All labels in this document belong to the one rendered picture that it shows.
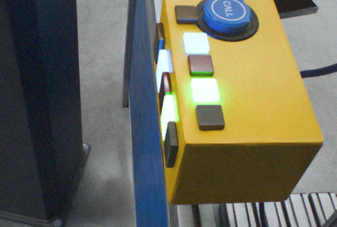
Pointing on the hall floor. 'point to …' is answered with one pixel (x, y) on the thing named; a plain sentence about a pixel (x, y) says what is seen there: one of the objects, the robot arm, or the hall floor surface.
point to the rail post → (128, 40)
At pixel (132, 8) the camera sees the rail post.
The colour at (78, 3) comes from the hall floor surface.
